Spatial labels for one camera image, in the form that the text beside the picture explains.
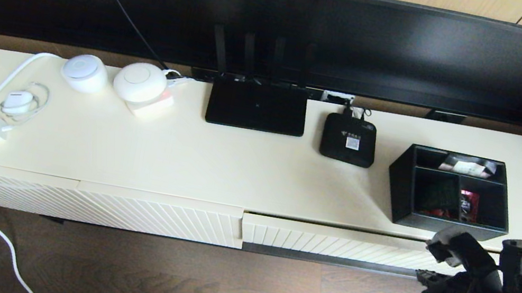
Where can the small white dome speaker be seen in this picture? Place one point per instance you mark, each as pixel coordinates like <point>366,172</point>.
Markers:
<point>85,73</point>

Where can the black TV foot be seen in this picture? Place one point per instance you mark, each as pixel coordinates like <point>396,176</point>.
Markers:
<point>446,117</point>

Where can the cream drawer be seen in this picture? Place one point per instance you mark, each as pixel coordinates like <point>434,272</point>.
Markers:
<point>330,242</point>

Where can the red Nescafe sachet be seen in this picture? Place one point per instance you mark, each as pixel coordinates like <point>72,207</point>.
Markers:
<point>468,204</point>

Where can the small white oval charger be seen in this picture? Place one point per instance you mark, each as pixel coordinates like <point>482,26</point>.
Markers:
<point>19,102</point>

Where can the black organizer box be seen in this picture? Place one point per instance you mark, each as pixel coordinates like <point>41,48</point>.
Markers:
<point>399,187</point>

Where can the white wall socket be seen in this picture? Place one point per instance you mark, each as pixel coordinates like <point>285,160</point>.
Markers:
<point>337,98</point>

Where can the cream ribbed cabinet panel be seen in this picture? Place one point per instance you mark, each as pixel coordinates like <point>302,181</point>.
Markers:
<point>157,214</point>

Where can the white cube power strip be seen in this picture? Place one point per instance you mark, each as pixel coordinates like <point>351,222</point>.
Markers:
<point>156,105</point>

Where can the green white sachet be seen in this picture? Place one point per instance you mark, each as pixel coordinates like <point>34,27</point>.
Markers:
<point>440,194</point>

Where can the black flat television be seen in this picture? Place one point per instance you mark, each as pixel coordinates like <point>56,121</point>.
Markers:
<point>365,41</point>

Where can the black router with antennas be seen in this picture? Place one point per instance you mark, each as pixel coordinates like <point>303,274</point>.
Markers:
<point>257,108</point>

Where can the white ribbed cabinet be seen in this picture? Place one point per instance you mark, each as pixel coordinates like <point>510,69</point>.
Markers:
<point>234,174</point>

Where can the white plug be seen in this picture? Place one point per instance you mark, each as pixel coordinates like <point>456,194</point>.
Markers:
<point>178,81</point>

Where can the red sachet white label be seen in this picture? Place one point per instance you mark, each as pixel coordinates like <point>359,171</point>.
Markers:
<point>434,212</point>

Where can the white black flat packet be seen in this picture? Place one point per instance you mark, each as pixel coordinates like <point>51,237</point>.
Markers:
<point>469,166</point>

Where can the large white round hub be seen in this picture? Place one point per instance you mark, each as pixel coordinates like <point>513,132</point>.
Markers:
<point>140,81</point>

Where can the black set-top box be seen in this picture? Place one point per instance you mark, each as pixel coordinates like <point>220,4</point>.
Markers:
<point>345,153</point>

